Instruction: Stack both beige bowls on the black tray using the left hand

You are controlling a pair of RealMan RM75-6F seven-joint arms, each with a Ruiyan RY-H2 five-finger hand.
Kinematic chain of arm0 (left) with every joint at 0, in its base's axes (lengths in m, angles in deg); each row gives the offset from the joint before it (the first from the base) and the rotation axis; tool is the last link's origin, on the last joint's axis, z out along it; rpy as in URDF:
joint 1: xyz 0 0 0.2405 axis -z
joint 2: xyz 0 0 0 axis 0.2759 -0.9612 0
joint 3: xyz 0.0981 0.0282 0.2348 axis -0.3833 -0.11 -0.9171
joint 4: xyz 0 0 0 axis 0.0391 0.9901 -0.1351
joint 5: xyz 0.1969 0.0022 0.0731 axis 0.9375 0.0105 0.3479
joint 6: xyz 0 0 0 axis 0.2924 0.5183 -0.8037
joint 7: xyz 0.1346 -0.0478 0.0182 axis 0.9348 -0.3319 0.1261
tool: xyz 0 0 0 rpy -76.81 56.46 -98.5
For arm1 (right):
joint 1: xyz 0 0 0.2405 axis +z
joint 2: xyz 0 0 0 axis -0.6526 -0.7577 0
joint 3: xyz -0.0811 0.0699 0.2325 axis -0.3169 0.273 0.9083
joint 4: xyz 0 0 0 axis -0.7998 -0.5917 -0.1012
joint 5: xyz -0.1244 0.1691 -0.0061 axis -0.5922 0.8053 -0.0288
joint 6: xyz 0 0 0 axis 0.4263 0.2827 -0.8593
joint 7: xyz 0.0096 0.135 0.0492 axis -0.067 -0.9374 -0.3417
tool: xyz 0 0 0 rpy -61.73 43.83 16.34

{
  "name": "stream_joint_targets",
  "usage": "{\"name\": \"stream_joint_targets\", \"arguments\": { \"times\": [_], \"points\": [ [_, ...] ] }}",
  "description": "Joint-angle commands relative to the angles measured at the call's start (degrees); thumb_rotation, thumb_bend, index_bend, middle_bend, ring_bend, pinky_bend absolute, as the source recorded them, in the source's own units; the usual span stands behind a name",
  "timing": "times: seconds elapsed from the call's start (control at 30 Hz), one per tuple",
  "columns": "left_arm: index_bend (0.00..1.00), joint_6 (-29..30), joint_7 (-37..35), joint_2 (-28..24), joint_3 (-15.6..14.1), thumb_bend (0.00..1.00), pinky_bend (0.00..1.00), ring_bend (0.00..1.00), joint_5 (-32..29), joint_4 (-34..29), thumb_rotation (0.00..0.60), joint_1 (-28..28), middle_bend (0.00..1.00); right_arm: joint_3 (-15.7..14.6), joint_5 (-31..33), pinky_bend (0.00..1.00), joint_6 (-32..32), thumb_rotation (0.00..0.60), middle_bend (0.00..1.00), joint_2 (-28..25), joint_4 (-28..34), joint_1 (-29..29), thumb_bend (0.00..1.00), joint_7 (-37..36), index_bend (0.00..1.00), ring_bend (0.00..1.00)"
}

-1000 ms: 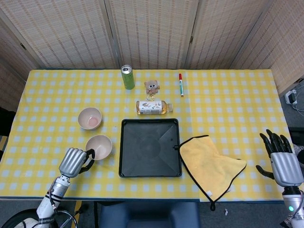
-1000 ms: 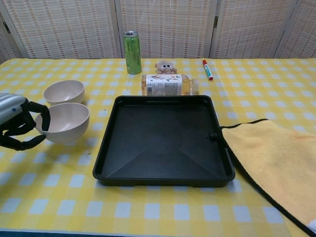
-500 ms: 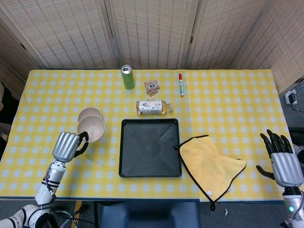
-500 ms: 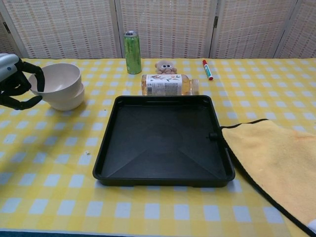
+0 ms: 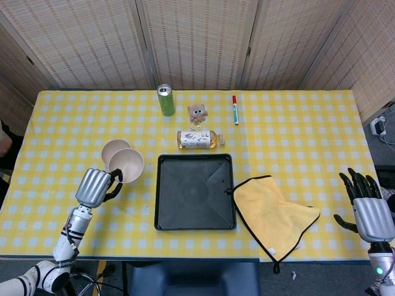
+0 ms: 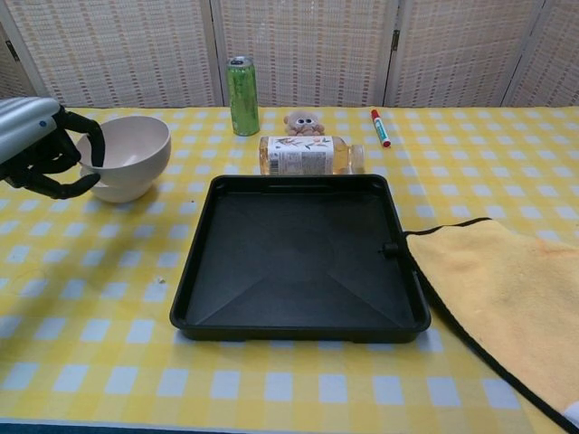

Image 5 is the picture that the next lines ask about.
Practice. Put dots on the dark blue padded seat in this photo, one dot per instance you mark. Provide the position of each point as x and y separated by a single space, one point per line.
194 280

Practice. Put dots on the green drink can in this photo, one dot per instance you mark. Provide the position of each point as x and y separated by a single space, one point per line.
166 101

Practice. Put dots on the black table leg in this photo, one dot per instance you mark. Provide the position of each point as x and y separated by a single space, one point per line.
124 277

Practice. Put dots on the yellow microfibre cloth black trim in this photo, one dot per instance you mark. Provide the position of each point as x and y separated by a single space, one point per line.
268 212

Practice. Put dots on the black square plastic tray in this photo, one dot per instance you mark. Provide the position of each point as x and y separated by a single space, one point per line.
194 192

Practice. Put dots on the tea bottle with white label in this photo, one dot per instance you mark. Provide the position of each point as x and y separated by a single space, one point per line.
197 139

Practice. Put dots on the grey white sneaker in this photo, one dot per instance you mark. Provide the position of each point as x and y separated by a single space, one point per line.
388 191

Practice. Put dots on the yellow white checked tablecloth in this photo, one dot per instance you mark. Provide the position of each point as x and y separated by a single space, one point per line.
277 138

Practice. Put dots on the beige pink bowl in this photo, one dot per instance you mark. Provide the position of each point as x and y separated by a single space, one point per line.
128 165
112 149

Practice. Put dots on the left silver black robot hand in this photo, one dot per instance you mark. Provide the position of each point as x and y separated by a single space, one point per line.
92 188

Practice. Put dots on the green marker with red cap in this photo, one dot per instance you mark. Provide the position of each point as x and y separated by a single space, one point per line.
236 111

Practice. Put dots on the white paper scrap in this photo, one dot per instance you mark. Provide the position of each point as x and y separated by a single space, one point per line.
293 275

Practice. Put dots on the person in dark clothing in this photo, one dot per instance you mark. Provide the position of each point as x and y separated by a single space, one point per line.
4 145

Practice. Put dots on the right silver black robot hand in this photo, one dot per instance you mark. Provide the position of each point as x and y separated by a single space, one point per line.
375 220

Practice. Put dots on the chrome stool base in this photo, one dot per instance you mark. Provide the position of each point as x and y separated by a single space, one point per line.
91 282

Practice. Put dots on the woven folding screen panel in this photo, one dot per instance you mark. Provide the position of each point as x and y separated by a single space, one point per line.
15 92
197 40
77 43
367 61
293 43

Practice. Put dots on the white power adapter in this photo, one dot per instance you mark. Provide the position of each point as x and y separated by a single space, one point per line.
379 124

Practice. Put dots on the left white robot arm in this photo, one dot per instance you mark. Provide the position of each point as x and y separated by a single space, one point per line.
77 225

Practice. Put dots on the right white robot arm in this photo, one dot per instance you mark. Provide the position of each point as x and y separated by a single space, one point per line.
381 265

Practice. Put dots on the metal screen hinge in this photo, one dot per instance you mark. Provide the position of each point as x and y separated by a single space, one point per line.
30 60
248 51

